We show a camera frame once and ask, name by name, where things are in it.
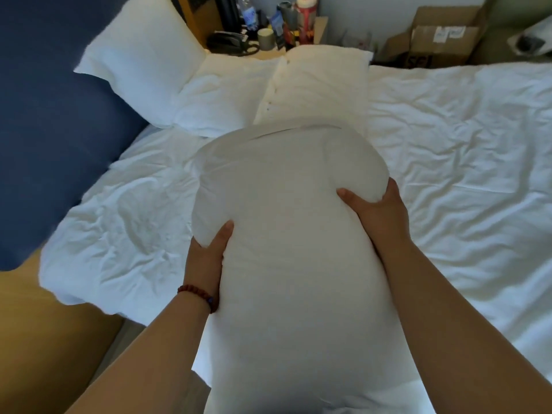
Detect black telephone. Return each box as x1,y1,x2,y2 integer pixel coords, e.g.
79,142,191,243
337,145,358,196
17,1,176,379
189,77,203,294
206,31,260,56

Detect red bead bracelet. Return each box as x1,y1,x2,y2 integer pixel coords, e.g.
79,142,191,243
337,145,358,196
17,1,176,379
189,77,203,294
177,284,215,314

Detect person's left forearm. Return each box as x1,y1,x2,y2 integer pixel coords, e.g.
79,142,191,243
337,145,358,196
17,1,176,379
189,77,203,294
65,285,212,414

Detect white pillow insert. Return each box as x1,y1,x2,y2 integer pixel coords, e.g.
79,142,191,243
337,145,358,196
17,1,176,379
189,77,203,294
190,120,425,414

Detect person's right forearm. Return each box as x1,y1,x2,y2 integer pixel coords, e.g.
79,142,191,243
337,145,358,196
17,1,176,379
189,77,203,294
375,241,552,414

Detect white duvet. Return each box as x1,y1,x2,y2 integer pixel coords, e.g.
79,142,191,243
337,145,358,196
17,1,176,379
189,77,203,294
39,53,552,414

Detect red and white bottle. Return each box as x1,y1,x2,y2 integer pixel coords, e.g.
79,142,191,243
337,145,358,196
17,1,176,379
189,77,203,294
295,0,319,45

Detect wooden nightstand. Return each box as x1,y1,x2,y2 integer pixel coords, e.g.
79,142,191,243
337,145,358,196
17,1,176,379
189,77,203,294
170,0,285,60

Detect wooden bed frame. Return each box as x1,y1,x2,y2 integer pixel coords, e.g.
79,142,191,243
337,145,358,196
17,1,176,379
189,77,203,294
0,248,126,414

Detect person's right hand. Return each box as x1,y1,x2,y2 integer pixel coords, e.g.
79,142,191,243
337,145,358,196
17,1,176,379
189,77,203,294
336,177,412,255

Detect blue padded headboard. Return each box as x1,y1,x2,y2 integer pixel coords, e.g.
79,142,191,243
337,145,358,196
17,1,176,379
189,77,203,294
0,0,149,272

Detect large white pillow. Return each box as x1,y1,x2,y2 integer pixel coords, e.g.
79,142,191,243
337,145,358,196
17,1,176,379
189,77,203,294
73,0,207,129

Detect person's left hand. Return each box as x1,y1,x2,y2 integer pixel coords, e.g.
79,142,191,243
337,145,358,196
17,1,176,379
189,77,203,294
184,220,235,314

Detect clear water bottle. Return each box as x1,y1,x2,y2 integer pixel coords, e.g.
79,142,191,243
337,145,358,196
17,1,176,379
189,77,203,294
238,0,259,31

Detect open cardboard box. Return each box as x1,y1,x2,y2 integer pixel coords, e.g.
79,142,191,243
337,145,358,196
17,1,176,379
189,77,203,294
379,0,497,68

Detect blue packet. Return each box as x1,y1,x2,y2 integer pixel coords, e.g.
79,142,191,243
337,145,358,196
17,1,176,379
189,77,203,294
268,10,287,49

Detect grey cup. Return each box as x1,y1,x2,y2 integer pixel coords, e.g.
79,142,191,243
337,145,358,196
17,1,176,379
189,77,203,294
278,1,296,32

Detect white pillow with buttons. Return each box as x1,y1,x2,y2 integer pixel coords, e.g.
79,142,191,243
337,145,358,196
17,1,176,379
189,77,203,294
254,45,374,134

